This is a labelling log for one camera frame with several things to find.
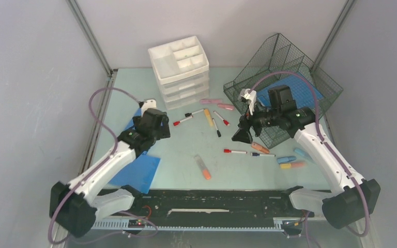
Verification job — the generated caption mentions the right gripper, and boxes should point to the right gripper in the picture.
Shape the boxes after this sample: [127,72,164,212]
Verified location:
[232,102,280,144]

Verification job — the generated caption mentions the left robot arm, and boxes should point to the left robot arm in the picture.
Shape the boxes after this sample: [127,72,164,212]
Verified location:
[49,108,170,238]

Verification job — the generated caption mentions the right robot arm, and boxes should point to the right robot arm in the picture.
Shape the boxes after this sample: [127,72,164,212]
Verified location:
[232,85,380,229]

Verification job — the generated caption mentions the orange highlighter by basket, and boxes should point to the orange highlighter by basket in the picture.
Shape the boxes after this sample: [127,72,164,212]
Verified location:
[251,142,269,154]

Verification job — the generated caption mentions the red cap marker right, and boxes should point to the red cap marker right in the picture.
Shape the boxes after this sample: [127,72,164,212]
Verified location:
[213,111,230,126]

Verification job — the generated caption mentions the red cap marker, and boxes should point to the red cap marker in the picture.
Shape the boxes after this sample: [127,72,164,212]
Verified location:
[173,115,194,126]
[213,111,230,126]
[223,149,248,154]

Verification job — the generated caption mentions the red cap marker bottom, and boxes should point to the red cap marker bottom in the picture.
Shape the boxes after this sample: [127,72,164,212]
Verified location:
[223,149,248,154]

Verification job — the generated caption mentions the black cap marker lower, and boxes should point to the black cap marker lower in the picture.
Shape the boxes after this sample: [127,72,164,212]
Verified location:
[211,118,221,137]

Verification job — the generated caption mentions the black cap marker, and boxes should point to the black cap marker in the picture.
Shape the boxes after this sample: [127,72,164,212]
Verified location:
[211,118,221,137]
[185,108,204,117]

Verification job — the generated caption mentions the pink highlighter right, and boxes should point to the pink highlighter right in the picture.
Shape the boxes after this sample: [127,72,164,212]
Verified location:
[217,103,235,111]

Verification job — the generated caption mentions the pink highlighter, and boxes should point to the pink highlighter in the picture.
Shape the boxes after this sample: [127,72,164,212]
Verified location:
[217,103,235,111]
[199,99,223,104]

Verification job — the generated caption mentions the clear orange highlighter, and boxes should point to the clear orange highlighter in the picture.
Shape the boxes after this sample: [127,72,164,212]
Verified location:
[194,155,211,180]

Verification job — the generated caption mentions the pink highlighter left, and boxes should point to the pink highlighter left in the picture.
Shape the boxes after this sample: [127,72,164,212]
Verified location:
[199,99,223,104]

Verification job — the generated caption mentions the yellow orange highlighter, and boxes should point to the yellow orange highlighter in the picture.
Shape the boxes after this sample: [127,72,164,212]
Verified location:
[280,161,306,169]

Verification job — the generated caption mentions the black cap marker upper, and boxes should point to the black cap marker upper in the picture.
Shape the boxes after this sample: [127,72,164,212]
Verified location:
[185,108,204,117]

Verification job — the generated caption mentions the light blue highlighter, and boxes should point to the light blue highlighter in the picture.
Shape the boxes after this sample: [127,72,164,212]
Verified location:
[294,148,312,160]

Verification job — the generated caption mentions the red cap marker left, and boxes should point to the red cap marker left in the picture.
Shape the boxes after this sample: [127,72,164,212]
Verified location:
[173,115,194,126]

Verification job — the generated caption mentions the white plastic drawer organizer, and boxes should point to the white plastic drawer organizer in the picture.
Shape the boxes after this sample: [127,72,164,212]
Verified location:
[148,36,210,110]

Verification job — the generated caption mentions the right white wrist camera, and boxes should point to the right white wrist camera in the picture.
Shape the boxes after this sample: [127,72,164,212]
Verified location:
[238,88,257,115]

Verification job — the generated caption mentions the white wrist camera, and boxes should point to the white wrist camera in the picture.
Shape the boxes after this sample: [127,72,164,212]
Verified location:
[238,88,257,115]
[139,99,157,115]

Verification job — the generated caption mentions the green wire mesh organizer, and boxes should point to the green wire mesh organizer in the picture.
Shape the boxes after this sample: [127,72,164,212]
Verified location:
[222,33,344,149]

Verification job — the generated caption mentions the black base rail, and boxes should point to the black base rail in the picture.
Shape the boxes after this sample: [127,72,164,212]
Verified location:
[109,187,326,229]

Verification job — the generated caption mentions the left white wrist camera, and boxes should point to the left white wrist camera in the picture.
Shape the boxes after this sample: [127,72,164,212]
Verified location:
[139,99,157,115]

